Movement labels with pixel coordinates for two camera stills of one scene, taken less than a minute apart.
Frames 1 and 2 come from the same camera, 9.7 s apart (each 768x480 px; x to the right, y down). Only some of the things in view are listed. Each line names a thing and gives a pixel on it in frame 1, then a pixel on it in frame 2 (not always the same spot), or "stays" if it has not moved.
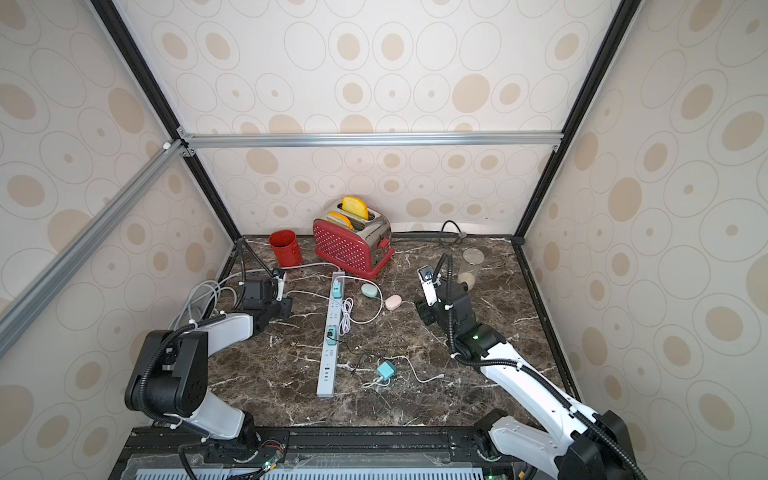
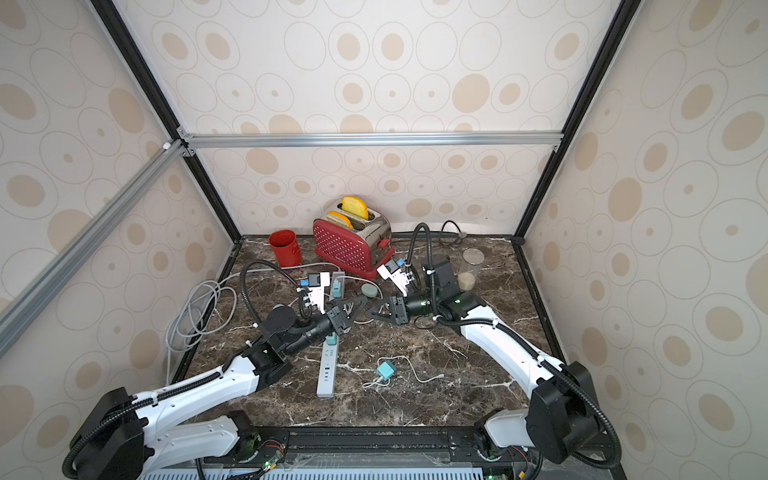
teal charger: x=387 y=369 stays
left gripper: x=286 y=308 → x=342 y=321
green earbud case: x=369 y=290 stays
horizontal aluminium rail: x=379 y=140 stays
